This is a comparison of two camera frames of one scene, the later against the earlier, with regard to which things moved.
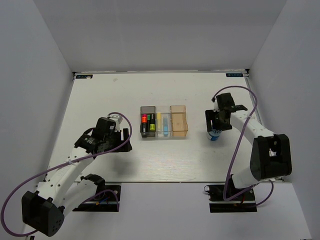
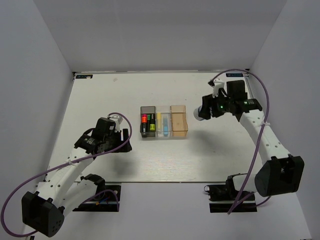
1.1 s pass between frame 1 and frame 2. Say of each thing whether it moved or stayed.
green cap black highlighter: stayed
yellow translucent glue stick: stayed
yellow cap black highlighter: stayed
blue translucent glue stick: stayed
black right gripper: moved
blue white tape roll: moved
